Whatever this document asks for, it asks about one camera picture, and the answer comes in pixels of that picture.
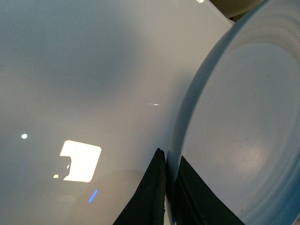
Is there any white round plate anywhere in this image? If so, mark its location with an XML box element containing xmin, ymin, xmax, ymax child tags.
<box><xmin>167</xmin><ymin>0</ymin><xmax>300</xmax><ymax>225</ymax></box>

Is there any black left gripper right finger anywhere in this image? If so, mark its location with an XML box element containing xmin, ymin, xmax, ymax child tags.
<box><xmin>171</xmin><ymin>157</ymin><xmax>244</xmax><ymax>225</ymax></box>

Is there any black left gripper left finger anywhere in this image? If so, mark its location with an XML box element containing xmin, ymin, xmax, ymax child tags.
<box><xmin>114</xmin><ymin>148</ymin><xmax>166</xmax><ymax>225</ymax></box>

